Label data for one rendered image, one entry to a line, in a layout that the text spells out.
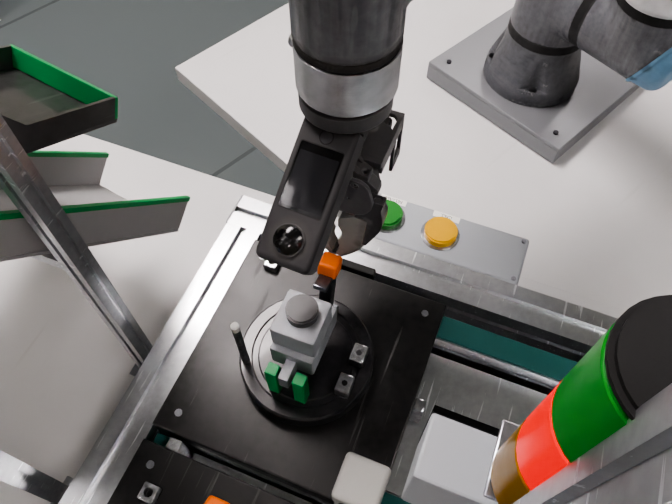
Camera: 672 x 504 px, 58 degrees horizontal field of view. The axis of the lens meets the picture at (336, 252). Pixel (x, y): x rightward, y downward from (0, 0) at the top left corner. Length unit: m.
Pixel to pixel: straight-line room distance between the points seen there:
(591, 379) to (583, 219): 0.75
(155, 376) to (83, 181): 0.25
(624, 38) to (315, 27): 0.57
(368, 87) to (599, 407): 0.27
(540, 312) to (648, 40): 0.37
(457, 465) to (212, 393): 0.36
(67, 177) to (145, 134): 1.51
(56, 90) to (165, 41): 2.00
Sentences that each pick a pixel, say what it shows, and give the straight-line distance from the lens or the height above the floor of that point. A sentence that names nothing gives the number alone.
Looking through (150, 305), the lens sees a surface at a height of 0.86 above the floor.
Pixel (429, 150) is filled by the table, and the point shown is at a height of 0.86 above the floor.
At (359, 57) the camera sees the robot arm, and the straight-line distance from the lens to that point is 0.39.
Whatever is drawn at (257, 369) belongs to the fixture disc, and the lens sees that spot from 0.63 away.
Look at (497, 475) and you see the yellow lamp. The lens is 0.32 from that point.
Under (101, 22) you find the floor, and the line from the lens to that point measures 2.78.
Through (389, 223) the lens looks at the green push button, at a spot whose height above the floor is 0.97.
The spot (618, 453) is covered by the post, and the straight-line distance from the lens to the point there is 0.19.
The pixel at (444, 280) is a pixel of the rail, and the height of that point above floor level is 0.95.
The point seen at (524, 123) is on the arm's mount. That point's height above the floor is 0.89.
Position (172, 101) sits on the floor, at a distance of 2.35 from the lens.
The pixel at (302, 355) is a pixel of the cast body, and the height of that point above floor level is 1.06.
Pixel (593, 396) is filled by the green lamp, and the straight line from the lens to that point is 0.20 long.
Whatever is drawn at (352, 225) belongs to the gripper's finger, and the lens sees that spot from 0.54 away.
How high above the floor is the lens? 1.58
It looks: 58 degrees down
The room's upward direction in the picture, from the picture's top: straight up
